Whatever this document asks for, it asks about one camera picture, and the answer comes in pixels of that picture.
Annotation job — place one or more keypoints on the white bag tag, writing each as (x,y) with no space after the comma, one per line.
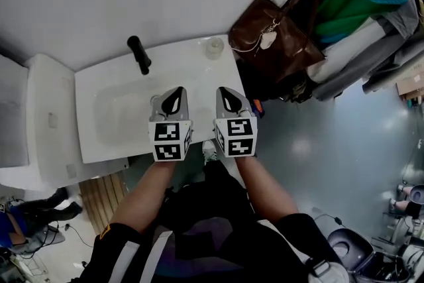
(267,40)

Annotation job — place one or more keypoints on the small clear bottle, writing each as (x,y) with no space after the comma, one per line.
(214,49)

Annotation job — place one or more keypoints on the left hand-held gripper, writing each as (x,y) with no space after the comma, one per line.
(167,140)

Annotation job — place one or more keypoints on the person's right forearm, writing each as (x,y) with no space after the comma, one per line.
(265,189)

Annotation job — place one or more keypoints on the black faucet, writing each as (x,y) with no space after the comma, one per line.
(139,54)

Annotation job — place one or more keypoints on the orange blue small item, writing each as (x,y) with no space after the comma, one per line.
(258,108)

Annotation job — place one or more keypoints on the person's black top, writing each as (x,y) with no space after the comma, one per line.
(215,235)

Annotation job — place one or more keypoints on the person's white shoe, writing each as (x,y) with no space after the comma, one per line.
(208,149)

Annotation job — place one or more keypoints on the dark grey chair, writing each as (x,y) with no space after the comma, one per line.
(351,248)

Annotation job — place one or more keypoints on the wooden slatted panel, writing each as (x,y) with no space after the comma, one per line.
(102,202)

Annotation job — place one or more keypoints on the black office chair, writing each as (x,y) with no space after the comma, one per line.
(418,195)

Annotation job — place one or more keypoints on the dark grey garment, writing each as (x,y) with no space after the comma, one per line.
(394,74)

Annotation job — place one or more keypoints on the white wash basin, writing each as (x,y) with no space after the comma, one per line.
(185,59)

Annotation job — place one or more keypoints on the brown leather bag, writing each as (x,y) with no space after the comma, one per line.
(275,59)

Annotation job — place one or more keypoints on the person's left forearm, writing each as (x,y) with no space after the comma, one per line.
(145,195)

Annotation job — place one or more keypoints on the white garment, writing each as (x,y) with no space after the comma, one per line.
(344,53)

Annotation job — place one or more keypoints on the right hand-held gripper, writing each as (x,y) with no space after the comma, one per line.
(236,136)

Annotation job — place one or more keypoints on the cardboard box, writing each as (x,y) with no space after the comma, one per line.
(410,86)

